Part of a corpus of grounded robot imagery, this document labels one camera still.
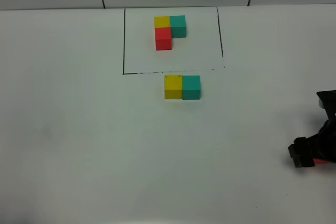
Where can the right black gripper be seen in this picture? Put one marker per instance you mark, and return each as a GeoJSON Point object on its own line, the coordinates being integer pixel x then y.
{"type": "Point", "coordinates": [320, 146]}

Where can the green template block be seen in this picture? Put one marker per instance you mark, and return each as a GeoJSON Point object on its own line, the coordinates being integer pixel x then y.
{"type": "Point", "coordinates": [178, 26]}

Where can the red template block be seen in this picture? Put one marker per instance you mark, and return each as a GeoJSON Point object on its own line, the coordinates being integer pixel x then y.
{"type": "Point", "coordinates": [163, 38]}

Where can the yellow template block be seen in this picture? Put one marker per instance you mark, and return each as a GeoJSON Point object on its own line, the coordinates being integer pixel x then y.
{"type": "Point", "coordinates": [162, 22]}

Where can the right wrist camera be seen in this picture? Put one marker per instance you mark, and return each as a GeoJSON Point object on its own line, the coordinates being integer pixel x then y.
{"type": "Point", "coordinates": [327, 102]}

